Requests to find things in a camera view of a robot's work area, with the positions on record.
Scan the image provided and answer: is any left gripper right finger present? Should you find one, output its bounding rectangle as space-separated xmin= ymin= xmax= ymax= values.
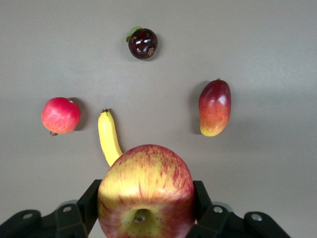
xmin=185 ymin=180 xmax=292 ymax=238

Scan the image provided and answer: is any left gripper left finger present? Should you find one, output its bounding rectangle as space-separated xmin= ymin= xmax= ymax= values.
xmin=0 ymin=178 xmax=103 ymax=238

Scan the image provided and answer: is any red yellow apple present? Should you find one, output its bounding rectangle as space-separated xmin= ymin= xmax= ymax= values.
xmin=97 ymin=144 xmax=196 ymax=238

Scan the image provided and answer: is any yellow banana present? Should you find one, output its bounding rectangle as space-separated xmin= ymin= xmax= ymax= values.
xmin=97 ymin=108 xmax=124 ymax=167

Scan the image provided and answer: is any red pomegranate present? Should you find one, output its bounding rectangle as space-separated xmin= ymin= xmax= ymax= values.
xmin=41 ymin=97 xmax=82 ymax=137

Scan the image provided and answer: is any red yellow mango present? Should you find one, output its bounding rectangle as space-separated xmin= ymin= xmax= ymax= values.
xmin=198 ymin=78 xmax=232 ymax=137

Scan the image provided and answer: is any table cover sheet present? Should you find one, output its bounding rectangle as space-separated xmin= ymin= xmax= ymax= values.
xmin=0 ymin=0 xmax=317 ymax=238

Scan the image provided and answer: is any dark purple mangosteen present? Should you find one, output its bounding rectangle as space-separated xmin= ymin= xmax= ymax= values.
xmin=125 ymin=26 xmax=159 ymax=60

